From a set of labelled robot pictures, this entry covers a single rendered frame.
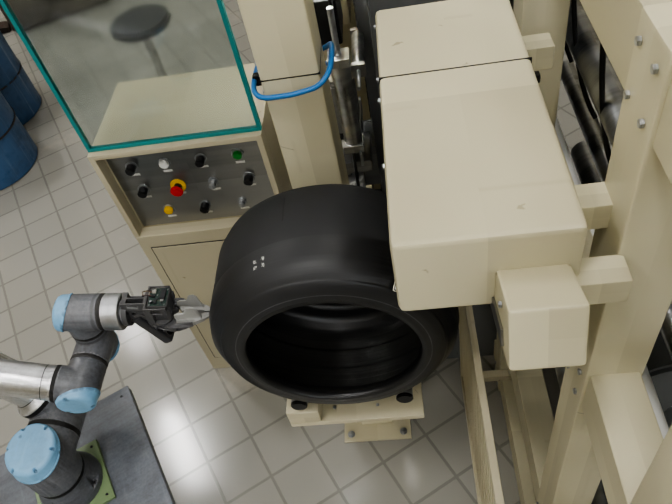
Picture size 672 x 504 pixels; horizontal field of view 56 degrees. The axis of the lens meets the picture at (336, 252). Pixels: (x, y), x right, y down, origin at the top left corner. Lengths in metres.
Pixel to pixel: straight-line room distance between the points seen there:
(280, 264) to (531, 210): 0.59
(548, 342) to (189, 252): 1.67
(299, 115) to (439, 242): 0.71
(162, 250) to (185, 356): 0.86
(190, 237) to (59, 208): 2.00
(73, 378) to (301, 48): 0.92
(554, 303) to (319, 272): 0.57
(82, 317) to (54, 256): 2.29
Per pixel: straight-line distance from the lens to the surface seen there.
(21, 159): 4.55
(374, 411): 1.79
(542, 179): 0.89
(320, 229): 1.29
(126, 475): 2.17
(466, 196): 0.87
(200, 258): 2.33
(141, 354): 3.17
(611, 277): 0.92
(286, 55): 1.36
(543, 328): 0.82
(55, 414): 2.05
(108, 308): 1.57
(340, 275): 1.25
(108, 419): 2.29
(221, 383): 2.92
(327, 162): 1.53
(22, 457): 2.01
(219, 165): 2.06
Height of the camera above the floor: 2.39
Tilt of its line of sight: 48 degrees down
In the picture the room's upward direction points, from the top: 14 degrees counter-clockwise
